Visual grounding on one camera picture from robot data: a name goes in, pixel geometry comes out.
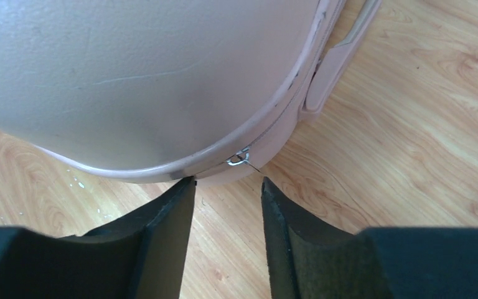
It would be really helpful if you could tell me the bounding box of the pink hard-shell suitcase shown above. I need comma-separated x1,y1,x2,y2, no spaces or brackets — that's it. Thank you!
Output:
0,1,380,184

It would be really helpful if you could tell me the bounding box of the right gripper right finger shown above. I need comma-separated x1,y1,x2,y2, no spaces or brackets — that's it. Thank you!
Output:
261,178,478,298

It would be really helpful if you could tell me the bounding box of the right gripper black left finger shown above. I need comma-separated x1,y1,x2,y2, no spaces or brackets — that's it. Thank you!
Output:
0,177,196,298

